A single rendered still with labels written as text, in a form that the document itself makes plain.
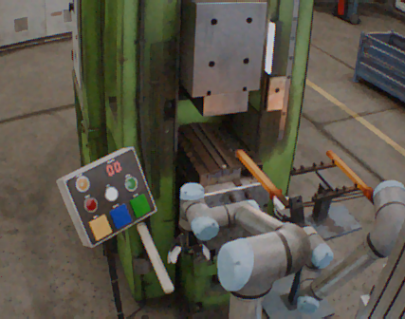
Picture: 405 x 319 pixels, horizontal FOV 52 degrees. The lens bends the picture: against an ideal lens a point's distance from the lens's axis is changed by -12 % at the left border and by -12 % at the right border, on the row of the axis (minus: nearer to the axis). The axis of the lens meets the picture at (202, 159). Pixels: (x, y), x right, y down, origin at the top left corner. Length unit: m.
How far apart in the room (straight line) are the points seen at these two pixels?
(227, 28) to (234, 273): 1.04
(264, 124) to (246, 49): 0.52
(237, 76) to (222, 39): 0.19
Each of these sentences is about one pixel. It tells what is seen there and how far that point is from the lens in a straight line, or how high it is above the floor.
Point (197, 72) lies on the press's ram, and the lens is 1.79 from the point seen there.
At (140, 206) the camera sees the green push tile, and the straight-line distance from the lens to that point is 1.83.
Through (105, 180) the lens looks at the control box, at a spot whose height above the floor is 1.14.
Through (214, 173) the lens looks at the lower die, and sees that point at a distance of 2.07.
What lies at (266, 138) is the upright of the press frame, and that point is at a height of 1.02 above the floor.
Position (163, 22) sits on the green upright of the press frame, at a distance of 1.83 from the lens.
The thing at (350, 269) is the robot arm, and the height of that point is 1.21.
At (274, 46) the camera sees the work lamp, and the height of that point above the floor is 1.52.
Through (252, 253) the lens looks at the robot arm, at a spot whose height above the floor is 1.46.
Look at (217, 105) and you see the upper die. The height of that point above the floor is 1.31.
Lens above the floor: 2.17
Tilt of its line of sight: 34 degrees down
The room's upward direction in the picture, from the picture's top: 3 degrees clockwise
